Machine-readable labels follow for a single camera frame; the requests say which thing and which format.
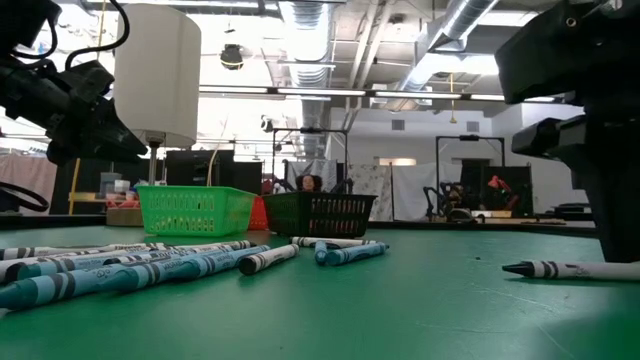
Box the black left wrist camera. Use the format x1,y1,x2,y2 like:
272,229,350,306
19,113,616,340
58,59,117,100

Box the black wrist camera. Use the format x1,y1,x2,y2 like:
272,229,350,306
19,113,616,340
510,116,591,161
58,59,117,100

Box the grey storage box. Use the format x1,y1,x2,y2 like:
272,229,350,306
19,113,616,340
99,172,124,197

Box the yellow slanted pole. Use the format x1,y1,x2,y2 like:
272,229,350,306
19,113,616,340
68,0,109,217

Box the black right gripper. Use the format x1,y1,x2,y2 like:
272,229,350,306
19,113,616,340
494,0,640,116

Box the person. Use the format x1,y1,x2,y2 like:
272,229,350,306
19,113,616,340
294,173,325,194

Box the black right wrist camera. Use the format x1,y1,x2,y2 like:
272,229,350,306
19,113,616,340
510,116,591,161

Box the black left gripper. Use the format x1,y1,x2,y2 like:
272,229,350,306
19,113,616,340
0,64,149,166

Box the black looped cable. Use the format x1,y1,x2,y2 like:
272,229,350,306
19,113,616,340
0,180,50,214

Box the patterned white curtain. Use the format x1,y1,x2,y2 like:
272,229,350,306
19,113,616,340
347,163,394,222

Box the red plastic basket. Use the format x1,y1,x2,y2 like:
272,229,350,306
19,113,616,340
248,195,270,232

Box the black ceiling dome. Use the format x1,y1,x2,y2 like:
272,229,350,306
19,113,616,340
219,43,245,72

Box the white crayon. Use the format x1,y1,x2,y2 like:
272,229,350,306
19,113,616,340
289,236,382,249

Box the pink cloth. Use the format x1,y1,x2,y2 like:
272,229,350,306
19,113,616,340
0,153,61,217

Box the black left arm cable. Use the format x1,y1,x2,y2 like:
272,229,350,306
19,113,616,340
9,0,132,71

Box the red desk lamp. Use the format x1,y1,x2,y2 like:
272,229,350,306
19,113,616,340
487,174,519,211

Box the silver ceiling duct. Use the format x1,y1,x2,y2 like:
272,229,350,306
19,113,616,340
399,0,501,94
279,0,334,156

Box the green plastic basket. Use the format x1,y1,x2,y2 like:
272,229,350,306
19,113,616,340
136,185,258,238

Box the long ceiling light strip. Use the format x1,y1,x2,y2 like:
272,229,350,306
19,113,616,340
198,84,556,104

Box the black partition panels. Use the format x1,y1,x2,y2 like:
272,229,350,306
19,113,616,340
49,149,265,217

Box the black plastic basket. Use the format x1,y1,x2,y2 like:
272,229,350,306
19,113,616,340
261,192,378,239

